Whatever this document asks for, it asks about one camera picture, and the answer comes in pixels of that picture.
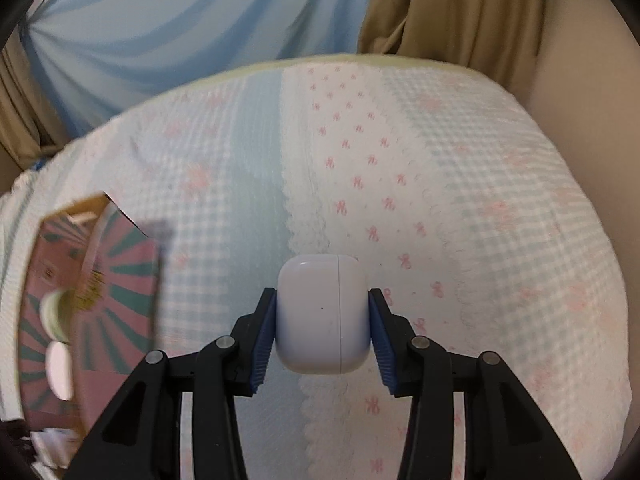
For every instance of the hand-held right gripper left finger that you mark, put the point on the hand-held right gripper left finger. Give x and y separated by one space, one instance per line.
265 345

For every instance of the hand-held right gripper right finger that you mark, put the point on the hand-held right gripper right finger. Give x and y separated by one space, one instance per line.
382 345

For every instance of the white earbuds case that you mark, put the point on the white earbuds case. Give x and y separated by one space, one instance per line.
322 315

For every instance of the cardboard box with patterned flaps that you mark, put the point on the cardboard box with patterned flaps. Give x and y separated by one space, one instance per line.
120 305

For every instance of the gingham bedspread with pink bows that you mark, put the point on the gingham bedspread with pink bows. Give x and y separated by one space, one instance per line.
450 200

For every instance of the white round lid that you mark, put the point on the white round lid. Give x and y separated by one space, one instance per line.
59 370

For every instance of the beige curtain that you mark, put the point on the beige curtain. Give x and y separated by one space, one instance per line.
25 120
450 15

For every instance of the blue striped curtain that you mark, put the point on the blue striped curtain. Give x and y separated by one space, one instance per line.
175 25

